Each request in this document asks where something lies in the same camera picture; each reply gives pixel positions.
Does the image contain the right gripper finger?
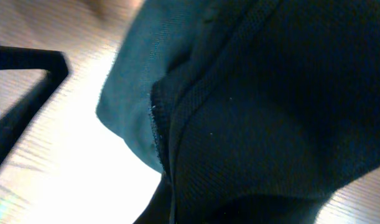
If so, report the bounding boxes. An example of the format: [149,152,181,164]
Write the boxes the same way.
[134,174,172,224]

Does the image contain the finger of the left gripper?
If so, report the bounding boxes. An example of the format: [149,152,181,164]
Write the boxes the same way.
[0,46,69,166]

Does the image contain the black polo shirt with logo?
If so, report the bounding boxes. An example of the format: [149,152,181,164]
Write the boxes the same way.
[96,0,380,223]

